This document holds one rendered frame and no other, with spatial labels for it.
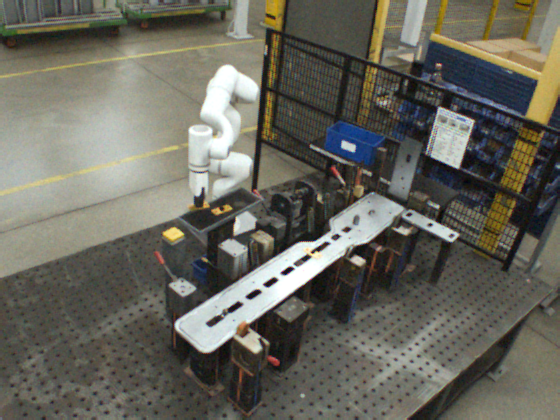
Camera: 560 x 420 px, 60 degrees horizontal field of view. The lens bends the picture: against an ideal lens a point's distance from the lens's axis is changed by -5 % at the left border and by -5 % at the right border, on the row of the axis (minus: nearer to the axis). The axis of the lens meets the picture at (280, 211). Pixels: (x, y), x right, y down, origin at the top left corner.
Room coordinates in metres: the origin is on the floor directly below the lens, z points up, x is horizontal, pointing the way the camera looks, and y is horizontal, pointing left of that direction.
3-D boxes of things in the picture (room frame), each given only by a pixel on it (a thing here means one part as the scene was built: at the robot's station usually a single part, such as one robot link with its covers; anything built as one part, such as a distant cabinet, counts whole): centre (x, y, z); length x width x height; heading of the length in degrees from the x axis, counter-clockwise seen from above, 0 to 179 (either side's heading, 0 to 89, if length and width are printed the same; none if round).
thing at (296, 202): (1.94, -0.06, 0.94); 0.18 x 0.13 x 0.49; 143
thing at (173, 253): (1.55, 0.40, 0.92); 0.08 x 0.08 x 0.44; 53
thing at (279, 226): (1.83, 0.02, 0.89); 0.13 x 0.11 x 0.38; 53
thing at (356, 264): (1.69, -0.34, 0.87); 0.12 x 0.09 x 0.35; 53
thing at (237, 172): (2.15, 0.26, 1.10); 0.19 x 0.12 x 0.24; 84
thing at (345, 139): (2.70, -0.37, 1.09); 0.30 x 0.17 x 0.13; 60
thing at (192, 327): (1.72, -0.15, 1.00); 1.38 x 0.22 x 0.02; 143
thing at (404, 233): (1.95, -0.57, 0.87); 0.12 x 0.09 x 0.35; 53
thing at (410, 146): (2.32, -0.60, 1.17); 0.12 x 0.01 x 0.34; 53
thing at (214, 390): (1.23, 0.21, 0.84); 0.18 x 0.06 x 0.29; 53
